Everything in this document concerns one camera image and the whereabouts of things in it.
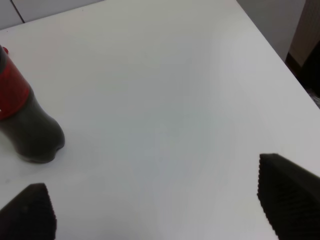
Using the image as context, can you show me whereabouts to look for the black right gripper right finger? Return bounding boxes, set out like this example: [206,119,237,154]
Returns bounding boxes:
[257,153,320,240]

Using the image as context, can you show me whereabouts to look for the dark furniture beside table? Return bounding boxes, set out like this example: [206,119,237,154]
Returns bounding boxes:
[285,44,320,111]

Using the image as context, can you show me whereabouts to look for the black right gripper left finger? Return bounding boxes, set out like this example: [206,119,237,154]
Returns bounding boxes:
[0,183,57,240]

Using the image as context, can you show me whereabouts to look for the cola bottle red label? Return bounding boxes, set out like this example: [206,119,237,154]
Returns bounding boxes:
[0,44,66,164]

